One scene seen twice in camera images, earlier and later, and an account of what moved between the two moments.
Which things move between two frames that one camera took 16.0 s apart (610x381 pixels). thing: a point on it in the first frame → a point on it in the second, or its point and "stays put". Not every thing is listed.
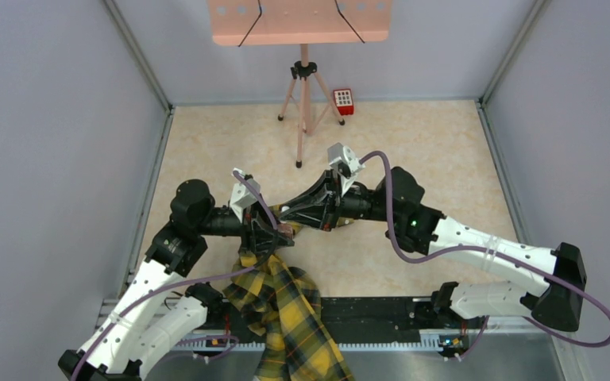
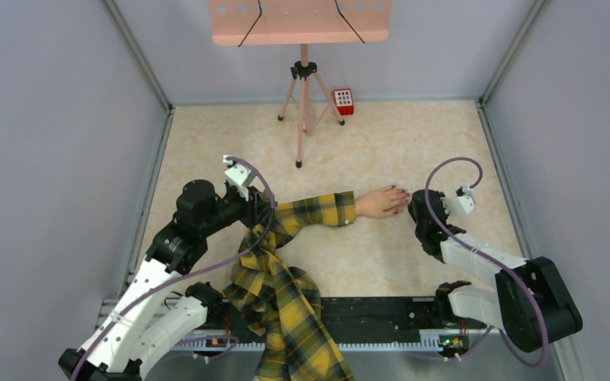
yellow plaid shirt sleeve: x=282 y=304 stays put
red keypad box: x=344 y=101 stays put
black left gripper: x=257 y=231 → x=256 y=208
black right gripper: x=316 y=217 → x=411 y=208
